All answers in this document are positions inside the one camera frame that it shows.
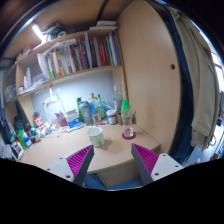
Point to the grey shaker bottle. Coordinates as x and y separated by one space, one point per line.
85 109

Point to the clear glass bottle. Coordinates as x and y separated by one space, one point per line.
117 99

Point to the brown ceramic mug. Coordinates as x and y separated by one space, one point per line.
119 118

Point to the jar with white lid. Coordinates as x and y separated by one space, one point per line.
112 118

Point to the red white canister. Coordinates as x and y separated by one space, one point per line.
39 122

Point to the row of books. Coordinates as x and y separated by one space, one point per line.
82 53

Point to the white paper cup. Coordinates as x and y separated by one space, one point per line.
96 136

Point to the blue white tissue box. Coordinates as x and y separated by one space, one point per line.
72 118

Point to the clear bottle green cap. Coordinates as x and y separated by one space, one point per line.
127 118

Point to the magenta snack bag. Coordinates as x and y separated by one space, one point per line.
61 119

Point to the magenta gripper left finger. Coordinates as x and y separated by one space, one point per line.
74 167

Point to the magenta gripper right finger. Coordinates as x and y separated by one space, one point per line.
153 166

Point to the ceiling light tube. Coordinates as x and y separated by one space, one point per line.
38 32

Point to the dark green bottle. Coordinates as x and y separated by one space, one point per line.
79 110

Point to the red round coaster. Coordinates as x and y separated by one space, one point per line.
129 137

